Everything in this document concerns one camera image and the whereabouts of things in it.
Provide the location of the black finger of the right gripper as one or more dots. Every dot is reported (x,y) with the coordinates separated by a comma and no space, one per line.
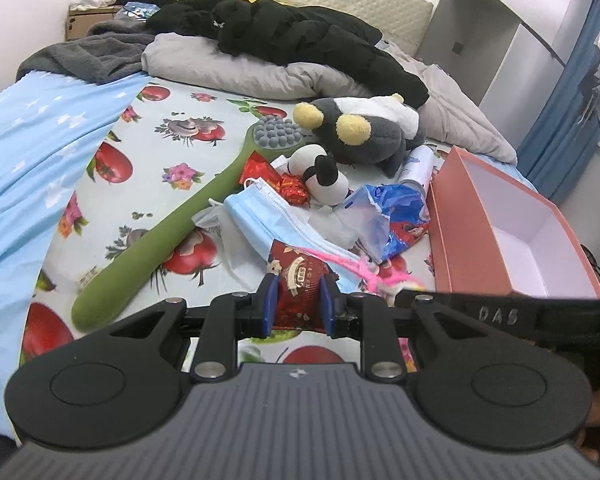
(550,322)

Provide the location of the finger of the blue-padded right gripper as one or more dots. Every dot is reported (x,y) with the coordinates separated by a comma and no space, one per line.
(367,319)

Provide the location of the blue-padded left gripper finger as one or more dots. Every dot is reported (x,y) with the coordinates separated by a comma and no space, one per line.
(228,319)

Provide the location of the clear plastic wrapper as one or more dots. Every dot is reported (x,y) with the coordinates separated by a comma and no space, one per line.
(242,263)

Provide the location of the blue red plastic bag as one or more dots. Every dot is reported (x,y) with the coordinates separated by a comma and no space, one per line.
(386,219)

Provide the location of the blue surgical masks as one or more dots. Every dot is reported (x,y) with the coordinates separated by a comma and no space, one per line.
(262,215)

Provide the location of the red foil wrapper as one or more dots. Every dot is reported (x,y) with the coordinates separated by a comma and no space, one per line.
(290,187)

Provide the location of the small panda plush toy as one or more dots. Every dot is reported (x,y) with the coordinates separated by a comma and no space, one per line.
(320,174)

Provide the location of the red charm with pink tassel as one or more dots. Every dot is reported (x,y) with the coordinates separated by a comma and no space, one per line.
(300,271)

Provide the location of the pink cardboard box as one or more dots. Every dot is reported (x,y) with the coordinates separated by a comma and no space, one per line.
(492,235)

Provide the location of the white spray can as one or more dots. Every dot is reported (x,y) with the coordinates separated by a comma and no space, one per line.
(417,169)

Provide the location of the blue curtain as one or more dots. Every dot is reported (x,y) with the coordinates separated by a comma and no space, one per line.
(557,149)

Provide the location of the grey penguin plush toy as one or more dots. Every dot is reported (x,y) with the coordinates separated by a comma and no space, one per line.
(377,131)

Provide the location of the grey duvet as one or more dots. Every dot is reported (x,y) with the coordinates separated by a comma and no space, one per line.
(448,116)

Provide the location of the light blue star sheet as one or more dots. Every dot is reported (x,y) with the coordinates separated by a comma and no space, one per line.
(50,127)

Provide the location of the black jacket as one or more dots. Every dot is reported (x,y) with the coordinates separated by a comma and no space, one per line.
(281,34)

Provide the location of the dark grey blanket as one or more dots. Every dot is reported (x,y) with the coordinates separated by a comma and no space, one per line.
(110,51)

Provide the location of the grey wardrobe cabinet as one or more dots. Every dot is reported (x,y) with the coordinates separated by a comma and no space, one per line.
(506,55)

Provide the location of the cardboard box nightstand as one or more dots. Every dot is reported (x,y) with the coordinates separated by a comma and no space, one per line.
(78,22)

